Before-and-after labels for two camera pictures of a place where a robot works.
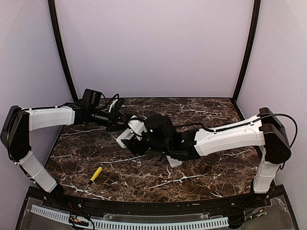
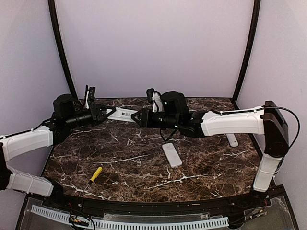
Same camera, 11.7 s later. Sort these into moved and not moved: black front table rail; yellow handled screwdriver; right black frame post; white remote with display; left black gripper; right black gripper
Moved: white remote with display; right black gripper; left black gripper
Not moved: black front table rail; right black frame post; yellow handled screwdriver
